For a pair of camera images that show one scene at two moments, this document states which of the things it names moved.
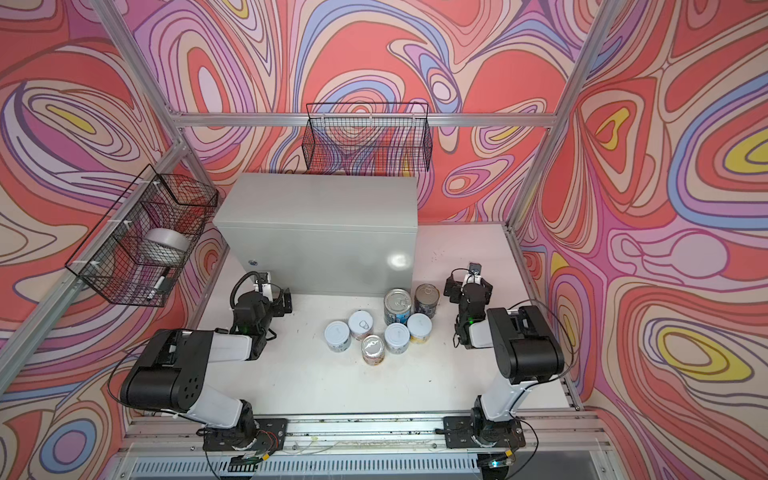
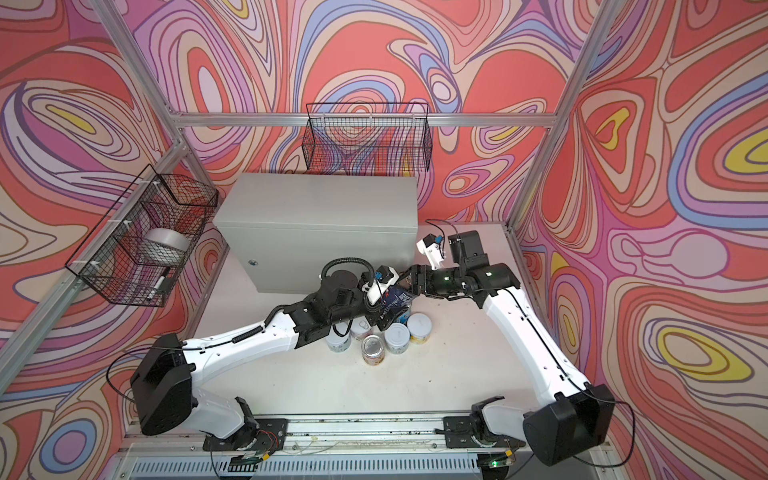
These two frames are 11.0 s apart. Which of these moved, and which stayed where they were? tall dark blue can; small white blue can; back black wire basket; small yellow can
Moved: tall dark blue can
Stayed: small white blue can; small yellow can; back black wire basket
